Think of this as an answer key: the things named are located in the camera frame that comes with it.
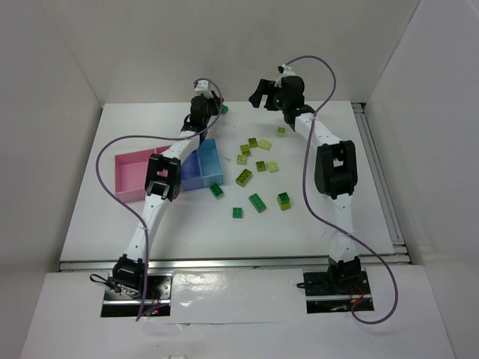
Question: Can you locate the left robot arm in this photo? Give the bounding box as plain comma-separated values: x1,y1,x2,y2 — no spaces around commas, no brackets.
113,91,222,294

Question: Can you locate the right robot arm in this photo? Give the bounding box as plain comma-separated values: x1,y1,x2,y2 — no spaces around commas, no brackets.
248,75,361,295

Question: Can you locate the lone pale lime lego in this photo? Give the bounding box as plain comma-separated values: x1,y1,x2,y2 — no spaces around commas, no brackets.
277,127,286,137

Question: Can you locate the light blue container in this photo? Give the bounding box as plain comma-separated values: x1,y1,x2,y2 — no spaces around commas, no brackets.
198,138,224,188

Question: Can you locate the lime sloped lego brick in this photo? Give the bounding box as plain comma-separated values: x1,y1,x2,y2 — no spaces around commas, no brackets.
257,139,272,151

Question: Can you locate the lime lego brick upside down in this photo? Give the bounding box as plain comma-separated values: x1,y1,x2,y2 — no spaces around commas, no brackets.
248,138,258,148

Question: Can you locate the lime lego brick left edge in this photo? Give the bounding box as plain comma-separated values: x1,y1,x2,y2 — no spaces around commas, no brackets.
240,144,251,156

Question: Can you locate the pale lime sloped lego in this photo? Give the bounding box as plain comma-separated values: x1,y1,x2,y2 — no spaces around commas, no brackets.
237,154,247,165

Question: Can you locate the purple blue container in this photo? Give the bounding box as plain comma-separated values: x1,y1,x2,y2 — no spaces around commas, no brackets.
181,150,204,191

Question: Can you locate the pale lime lego brick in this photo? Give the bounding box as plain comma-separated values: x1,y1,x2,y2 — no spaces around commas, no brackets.
266,161,279,173

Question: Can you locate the lime square lego hollow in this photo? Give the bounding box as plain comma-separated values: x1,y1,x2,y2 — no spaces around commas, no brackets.
255,161,266,172

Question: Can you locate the lime long lego brick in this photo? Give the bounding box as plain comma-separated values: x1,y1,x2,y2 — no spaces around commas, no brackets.
235,169,252,187

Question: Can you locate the pink container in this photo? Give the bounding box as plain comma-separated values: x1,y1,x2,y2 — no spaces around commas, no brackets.
115,144,183,203

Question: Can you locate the lime green stacked lego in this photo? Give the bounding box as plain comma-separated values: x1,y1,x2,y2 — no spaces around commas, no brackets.
277,192,291,210

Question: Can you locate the green long lego brick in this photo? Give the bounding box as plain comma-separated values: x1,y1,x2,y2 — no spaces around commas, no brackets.
248,193,266,213

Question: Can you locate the green small lego brick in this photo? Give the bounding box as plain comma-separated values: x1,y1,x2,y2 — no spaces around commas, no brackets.
232,207,243,218

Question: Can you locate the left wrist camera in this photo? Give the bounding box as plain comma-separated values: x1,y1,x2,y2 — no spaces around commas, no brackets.
194,79,212,98

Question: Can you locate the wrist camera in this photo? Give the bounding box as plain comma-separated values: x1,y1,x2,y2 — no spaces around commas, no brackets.
194,79,212,98
278,64,296,77

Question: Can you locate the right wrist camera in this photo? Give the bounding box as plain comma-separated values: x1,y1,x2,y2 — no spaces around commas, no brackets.
278,64,296,77

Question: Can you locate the aluminium rail right side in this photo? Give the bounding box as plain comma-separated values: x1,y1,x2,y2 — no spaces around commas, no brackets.
351,102,406,247

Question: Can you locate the aluminium rail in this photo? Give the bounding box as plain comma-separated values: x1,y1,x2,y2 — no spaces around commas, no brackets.
58,254,412,272
351,102,406,247

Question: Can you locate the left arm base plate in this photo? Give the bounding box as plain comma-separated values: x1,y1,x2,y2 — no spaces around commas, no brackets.
100,274,173,318

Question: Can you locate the aluminium rail front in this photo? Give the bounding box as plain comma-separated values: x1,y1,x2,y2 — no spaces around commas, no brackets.
58,254,412,272

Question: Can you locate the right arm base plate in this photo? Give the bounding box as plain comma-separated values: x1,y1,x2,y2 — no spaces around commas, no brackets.
296,271,374,314

